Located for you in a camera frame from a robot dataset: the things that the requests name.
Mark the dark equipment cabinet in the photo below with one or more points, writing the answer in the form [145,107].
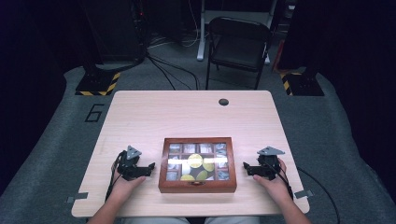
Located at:
[115,31]

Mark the person's left hand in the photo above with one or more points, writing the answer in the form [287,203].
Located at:
[124,188]

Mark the person's right leg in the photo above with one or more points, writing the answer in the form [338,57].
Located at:
[232,220]

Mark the black folding chair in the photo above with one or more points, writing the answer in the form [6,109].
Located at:
[238,49]

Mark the white round capsule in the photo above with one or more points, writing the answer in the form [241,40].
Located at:
[185,168]

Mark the wooden box with glass lid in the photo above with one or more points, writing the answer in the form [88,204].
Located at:
[163,186]

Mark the black striped stand base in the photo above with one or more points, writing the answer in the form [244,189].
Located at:
[96,84]
[303,84]

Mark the person's right hand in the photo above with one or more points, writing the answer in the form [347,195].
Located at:
[277,188]

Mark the yellow round capsule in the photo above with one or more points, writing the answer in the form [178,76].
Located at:
[195,160]
[208,166]
[201,175]

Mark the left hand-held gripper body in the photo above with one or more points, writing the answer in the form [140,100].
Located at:
[129,166]

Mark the grey tape strip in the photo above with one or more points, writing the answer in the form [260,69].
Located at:
[77,197]
[304,194]

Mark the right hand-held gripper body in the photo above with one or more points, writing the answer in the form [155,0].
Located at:
[268,168]

